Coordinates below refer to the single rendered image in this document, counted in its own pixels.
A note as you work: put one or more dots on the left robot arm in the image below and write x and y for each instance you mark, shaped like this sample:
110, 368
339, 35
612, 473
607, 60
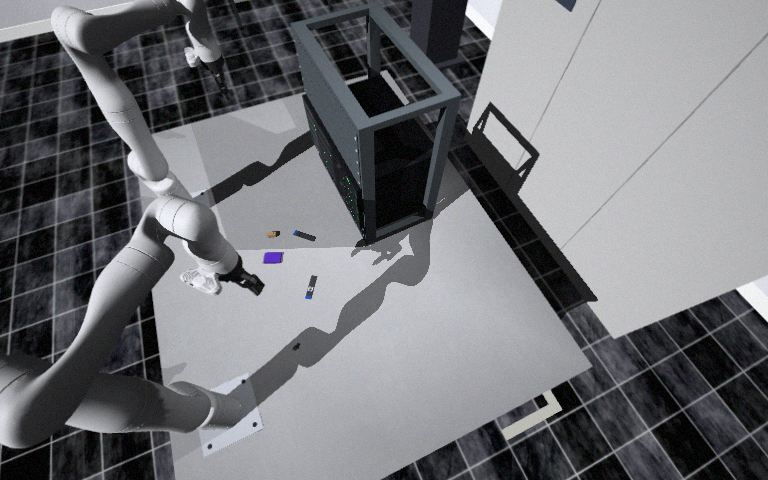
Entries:
86, 37

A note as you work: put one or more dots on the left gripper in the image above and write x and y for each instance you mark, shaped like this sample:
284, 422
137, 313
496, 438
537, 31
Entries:
218, 75

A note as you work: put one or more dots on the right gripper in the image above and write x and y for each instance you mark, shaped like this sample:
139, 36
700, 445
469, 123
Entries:
238, 274

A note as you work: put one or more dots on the purple flat block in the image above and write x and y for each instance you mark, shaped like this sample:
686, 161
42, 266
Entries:
272, 258

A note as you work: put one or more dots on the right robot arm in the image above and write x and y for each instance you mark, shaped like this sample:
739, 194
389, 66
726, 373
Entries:
35, 401

